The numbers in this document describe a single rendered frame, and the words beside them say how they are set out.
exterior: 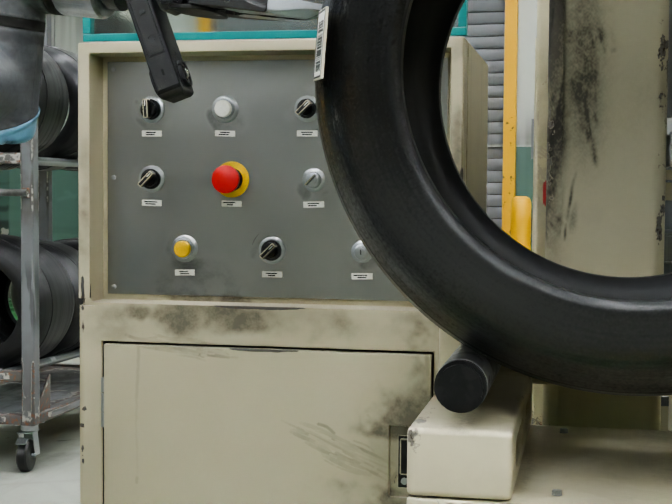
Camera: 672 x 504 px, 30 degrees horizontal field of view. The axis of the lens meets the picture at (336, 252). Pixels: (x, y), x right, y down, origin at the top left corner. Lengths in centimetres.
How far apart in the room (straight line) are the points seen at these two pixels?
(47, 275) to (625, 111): 364
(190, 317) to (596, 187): 65
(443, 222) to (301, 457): 78
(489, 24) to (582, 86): 917
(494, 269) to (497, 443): 15
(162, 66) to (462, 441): 45
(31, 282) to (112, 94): 287
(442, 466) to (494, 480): 4
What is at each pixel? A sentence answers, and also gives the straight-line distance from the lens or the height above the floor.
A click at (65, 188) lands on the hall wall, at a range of 1179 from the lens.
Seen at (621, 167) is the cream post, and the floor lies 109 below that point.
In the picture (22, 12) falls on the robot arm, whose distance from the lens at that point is 126.
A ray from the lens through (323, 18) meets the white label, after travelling 107.
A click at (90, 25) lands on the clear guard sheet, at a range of 186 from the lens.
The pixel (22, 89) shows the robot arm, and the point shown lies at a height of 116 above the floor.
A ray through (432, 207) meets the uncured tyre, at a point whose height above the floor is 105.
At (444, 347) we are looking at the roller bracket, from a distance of 140.
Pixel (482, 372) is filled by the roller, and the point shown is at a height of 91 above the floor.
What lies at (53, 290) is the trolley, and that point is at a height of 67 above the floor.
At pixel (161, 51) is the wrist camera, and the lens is 120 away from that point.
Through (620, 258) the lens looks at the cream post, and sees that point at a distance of 141.
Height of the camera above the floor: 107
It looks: 3 degrees down
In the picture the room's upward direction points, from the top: straight up
